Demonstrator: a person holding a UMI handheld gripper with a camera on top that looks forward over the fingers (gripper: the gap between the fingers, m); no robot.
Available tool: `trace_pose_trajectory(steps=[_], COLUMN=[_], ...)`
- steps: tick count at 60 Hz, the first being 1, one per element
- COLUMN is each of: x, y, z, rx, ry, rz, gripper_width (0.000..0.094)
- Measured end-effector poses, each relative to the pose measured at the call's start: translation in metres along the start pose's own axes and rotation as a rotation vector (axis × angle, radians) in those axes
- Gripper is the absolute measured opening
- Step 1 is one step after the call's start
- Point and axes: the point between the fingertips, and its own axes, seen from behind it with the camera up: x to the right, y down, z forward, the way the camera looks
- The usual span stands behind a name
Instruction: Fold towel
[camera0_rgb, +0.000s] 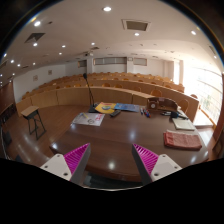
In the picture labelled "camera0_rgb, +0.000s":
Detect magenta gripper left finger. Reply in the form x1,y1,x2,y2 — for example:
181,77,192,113
41,143,91,185

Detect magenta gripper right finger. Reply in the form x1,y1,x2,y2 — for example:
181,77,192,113
132,144,181,185

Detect folded pink towel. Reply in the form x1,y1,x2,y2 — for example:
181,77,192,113
163,131,202,150

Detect black gooseneck microphone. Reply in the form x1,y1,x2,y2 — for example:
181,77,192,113
83,73,97,113

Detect wooden desktop organizer box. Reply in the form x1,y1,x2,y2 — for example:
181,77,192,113
147,97,178,112

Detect black remote control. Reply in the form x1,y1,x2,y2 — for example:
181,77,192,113
110,110,121,117

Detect small lectern stand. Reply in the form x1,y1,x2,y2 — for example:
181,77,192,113
21,106,46,139

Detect blue paper sheet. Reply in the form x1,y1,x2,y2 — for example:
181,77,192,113
114,103,139,112

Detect curved wooden front desk row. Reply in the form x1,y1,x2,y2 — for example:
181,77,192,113
16,87,199,121

